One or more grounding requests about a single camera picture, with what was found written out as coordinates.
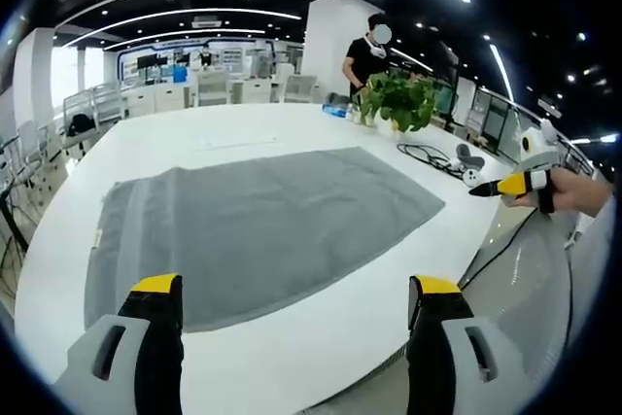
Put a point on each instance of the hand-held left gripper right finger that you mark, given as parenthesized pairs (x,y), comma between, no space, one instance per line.
(442,337)

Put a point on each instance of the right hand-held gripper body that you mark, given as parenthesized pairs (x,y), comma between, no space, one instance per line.
(537,152)

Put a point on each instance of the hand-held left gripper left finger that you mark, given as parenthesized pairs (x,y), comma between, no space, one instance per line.
(146,337)

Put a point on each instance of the grey towel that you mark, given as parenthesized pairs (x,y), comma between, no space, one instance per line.
(252,225)

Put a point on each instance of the person's right hand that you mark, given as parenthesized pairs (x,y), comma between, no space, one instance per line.
(568,194)

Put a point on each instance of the grey white device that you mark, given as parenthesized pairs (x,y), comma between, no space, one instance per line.
(469,162)

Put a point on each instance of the green potted plant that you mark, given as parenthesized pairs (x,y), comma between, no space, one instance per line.
(398,99)

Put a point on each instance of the blue packet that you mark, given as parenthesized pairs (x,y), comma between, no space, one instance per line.
(335,109)

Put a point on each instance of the white table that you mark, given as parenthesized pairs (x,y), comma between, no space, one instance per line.
(301,123)

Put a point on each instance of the black bag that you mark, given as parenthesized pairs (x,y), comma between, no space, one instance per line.
(80,124)

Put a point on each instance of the white office chair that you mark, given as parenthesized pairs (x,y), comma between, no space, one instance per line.
(300,88)
(213,87)
(92,109)

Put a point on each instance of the blue box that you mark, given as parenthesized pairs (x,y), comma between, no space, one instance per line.
(181,75)

